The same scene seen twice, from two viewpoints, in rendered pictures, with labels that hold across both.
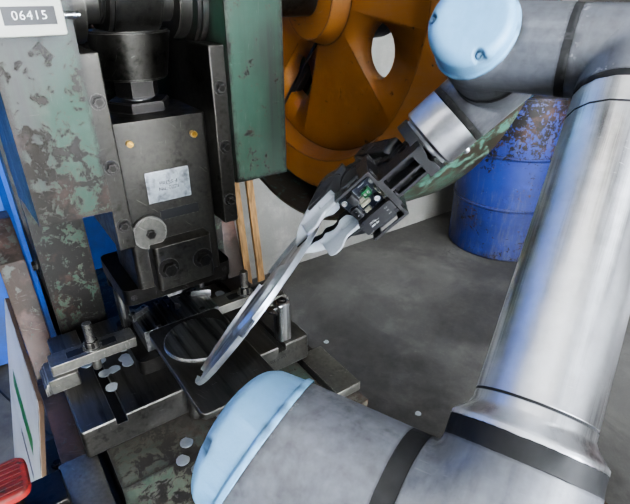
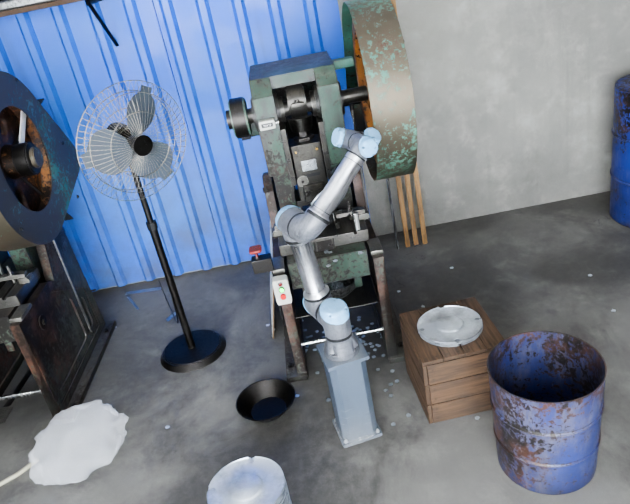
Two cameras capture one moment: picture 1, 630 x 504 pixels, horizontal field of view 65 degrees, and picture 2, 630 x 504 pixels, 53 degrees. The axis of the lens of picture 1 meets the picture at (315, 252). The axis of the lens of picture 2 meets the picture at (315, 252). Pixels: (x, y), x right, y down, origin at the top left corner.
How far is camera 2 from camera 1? 224 cm
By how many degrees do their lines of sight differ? 32
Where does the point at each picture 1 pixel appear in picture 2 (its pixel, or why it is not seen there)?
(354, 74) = not seen: hidden behind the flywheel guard
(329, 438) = (291, 211)
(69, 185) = (277, 165)
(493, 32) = (337, 140)
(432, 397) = (497, 304)
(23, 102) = (266, 144)
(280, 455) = (284, 213)
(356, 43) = not seen: hidden behind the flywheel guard
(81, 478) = (277, 261)
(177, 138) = (311, 150)
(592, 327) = (325, 195)
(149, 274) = (303, 196)
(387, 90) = not seen: hidden behind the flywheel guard
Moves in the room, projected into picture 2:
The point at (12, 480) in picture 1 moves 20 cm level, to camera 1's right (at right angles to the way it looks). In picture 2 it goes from (257, 248) to (291, 252)
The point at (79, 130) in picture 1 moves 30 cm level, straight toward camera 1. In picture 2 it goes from (279, 150) to (269, 174)
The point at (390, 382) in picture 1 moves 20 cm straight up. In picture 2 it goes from (476, 293) to (474, 264)
